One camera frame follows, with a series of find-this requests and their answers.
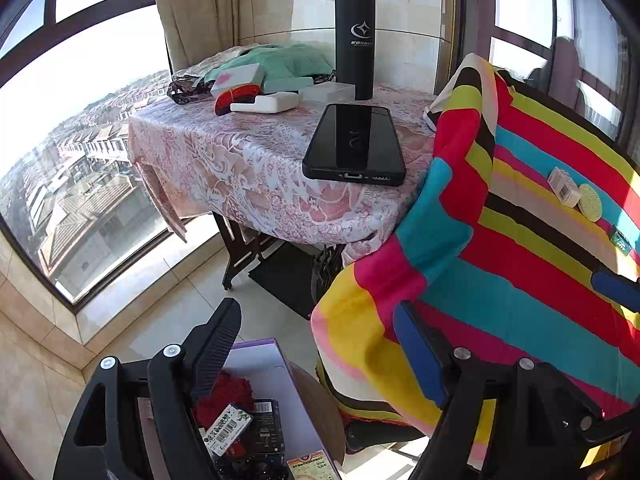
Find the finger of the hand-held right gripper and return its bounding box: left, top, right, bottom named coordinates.
left=590, top=267, right=640, bottom=313

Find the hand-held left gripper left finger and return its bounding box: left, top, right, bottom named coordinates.
left=52, top=297, right=243, bottom=480

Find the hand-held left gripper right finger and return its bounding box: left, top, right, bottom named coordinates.
left=393, top=301, right=640, bottom=480

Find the red knitted cloth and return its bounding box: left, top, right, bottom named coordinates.
left=192, top=372, right=255, bottom=429

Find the purple cardboard box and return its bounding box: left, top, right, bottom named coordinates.
left=134, top=338, right=346, bottom=480

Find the small green box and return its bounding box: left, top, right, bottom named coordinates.
left=609, top=227, right=634, bottom=257

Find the black printed box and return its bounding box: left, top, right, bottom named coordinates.
left=250, top=399, right=286, bottom=454

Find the green round sponge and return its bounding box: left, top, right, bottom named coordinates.
left=577, top=184, right=604, bottom=223

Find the black iron table stand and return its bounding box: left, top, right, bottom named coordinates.
left=212, top=211, right=347, bottom=322

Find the brown round board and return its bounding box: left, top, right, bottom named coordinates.
left=287, top=360, right=347, bottom=467

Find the striped colourful blanket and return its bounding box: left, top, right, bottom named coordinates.
left=310, top=52, right=640, bottom=468

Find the yellow green printed box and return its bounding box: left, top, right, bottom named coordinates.
left=287, top=452, right=342, bottom=480

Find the pink floral tablecloth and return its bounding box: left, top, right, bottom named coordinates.
left=127, top=45, right=438, bottom=263

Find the black smartphone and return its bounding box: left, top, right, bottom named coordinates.
left=302, top=103, right=407, bottom=187

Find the dark patterned cloth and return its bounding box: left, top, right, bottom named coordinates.
left=167, top=76, right=212, bottom=106

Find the white box pink print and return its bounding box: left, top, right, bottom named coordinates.
left=210, top=63, right=266, bottom=97

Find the clear plastic box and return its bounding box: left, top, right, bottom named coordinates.
left=299, top=82, right=356, bottom=104

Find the light teal box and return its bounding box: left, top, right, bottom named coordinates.
left=263, top=78, right=315, bottom=95

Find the mint green cloth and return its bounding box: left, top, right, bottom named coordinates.
left=204, top=43, right=335, bottom=86

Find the black thermos bottle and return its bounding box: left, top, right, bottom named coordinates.
left=335, top=0, right=376, bottom=101

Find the curved dark window frame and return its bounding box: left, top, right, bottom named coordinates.
left=0, top=0, right=177, bottom=317

